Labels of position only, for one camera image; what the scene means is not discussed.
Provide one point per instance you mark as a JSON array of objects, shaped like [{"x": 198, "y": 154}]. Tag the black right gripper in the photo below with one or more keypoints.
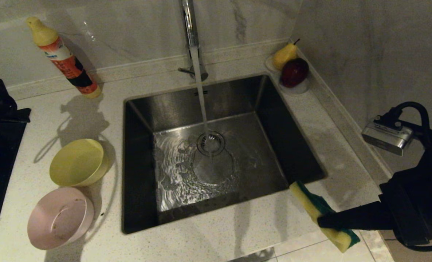
[{"x": 420, "y": 207}]

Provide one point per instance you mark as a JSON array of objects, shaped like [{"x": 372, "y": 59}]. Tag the green and yellow sponge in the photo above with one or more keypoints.
[{"x": 310, "y": 200}]

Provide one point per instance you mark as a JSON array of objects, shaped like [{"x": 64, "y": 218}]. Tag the orange dish soap bottle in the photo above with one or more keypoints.
[{"x": 66, "y": 60}]

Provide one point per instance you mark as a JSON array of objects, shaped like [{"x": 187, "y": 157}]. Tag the stainless steel sink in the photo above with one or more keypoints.
[{"x": 259, "y": 145}]

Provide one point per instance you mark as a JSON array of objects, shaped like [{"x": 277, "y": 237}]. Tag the metal sink drain strainer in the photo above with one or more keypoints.
[{"x": 218, "y": 140}]

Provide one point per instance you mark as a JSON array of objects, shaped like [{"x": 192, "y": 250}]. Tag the beige wooden cabinet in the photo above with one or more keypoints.
[{"x": 420, "y": 254}]

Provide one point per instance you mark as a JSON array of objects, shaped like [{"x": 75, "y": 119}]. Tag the small white dish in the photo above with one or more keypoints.
[{"x": 299, "y": 91}]

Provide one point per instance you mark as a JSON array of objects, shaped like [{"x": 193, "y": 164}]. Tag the dark red apple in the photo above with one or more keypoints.
[{"x": 294, "y": 72}]

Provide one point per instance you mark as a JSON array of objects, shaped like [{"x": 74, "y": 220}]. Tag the yellow pear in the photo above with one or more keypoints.
[{"x": 283, "y": 56}]

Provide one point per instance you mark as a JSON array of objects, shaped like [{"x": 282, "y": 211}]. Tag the running water stream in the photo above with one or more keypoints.
[{"x": 201, "y": 94}]

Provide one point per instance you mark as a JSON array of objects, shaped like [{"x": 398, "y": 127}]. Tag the chrome faucet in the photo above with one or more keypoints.
[{"x": 189, "y": 25}]

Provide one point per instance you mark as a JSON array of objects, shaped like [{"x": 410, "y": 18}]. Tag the yellow plastic bowl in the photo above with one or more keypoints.
[{"x": 77, "y": 163}]

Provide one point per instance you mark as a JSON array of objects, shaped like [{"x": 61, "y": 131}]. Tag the pink plastic bowl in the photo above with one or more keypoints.
[{"x": 57, "y": 218}]

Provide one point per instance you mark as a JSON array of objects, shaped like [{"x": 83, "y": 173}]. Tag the black induction cooktop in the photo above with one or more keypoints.
[{"x": 1, "y": 163}]

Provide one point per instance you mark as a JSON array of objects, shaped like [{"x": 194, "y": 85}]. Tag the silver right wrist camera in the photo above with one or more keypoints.
[{"x": 387, "y": 136}]

